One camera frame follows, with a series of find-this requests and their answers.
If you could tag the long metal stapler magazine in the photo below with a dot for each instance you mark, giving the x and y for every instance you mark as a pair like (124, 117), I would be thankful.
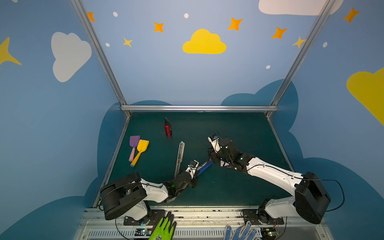
(179, 157)

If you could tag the red white staple box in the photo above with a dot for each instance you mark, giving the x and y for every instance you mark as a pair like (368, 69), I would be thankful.
(224, 164)

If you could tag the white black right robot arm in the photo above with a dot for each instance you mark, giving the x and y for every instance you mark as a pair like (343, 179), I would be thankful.
(309, 199)

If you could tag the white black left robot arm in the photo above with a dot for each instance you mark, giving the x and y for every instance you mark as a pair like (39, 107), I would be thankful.
(130, 194)

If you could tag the green work glove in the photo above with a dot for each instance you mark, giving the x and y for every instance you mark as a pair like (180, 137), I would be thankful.
(164, 230)

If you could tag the yellow spatula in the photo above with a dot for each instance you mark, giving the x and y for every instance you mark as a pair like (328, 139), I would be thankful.
(142, 147)

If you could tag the red metal bottle black cap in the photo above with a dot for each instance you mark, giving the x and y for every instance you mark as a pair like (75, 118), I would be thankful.
(168, 127)

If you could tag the blue dotted white glove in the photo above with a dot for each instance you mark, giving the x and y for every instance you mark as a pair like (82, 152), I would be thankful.
(243, 233)

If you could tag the front aluminium base frame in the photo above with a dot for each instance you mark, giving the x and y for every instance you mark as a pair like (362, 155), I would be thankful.
(199, 223)

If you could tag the purple spatula pink handle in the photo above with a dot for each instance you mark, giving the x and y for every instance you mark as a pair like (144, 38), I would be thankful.
(134, 141)

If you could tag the horizontal aluminium back rail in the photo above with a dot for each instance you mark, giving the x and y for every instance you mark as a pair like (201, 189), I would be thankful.
(199, 108)

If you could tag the right corner aluminium post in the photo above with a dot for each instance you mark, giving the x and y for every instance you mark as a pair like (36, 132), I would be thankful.
(304, 49)

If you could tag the corner aluminium post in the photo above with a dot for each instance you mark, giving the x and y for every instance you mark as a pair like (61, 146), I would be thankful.
(304, 49)
(86, 22)

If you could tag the left corner aluminium post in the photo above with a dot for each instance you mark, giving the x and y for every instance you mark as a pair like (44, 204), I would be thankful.
(86, 22)

